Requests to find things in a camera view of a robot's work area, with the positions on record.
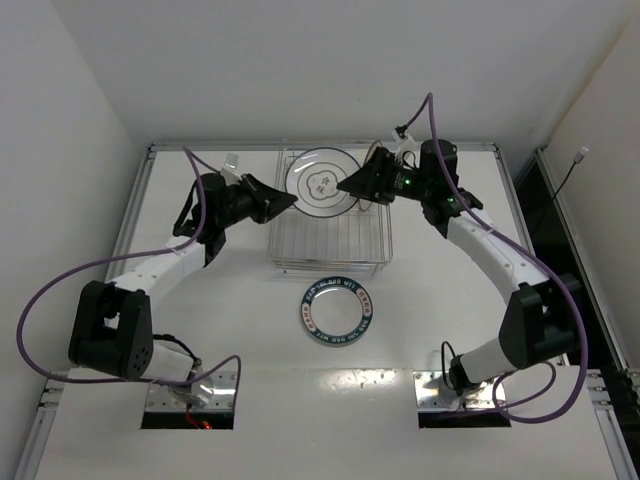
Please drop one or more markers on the metal base plate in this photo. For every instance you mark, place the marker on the metal base plate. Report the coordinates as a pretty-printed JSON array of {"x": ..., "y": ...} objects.
[
  {"x": 214, "y": 394},
  {"x": 434, "y": 397}
]

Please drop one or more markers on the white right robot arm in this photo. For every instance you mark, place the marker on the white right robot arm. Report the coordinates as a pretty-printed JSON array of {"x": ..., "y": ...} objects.
[{"x": 539, "y": 322}]

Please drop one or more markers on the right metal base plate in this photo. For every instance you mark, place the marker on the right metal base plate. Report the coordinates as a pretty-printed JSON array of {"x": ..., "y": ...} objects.
[{"x": 434, "y": 397}]

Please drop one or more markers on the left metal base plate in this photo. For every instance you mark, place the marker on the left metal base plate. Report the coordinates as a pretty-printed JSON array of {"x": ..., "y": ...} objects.
[{"x": 214, "y": 394}]

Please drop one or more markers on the wire dish rack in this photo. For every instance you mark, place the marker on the wire dish rack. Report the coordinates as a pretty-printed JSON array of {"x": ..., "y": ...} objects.
[{"x": 354, "y": 242}]

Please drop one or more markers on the white plate with green rings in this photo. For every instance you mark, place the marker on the white plate with green rings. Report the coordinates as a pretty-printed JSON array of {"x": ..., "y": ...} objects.
[{"x": 313, "y": 177}]

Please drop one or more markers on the white plate with orange sunburst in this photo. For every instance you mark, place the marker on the white plate with orange sunburst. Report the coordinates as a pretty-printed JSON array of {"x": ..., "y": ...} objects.
[{"x": 364, "y": 204}]

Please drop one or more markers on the plate with teal lettered rim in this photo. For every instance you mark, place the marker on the plate with teal lettered rim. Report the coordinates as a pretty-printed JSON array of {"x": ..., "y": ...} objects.
[{"x": 336, "y": 311}]

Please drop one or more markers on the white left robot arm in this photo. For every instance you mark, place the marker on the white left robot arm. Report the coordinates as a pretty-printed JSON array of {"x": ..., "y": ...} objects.
[{"x": 113, "y": 332}]

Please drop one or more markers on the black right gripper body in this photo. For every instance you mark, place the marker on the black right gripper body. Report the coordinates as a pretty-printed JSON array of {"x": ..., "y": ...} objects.
[{"x": 380, "y": 175}]

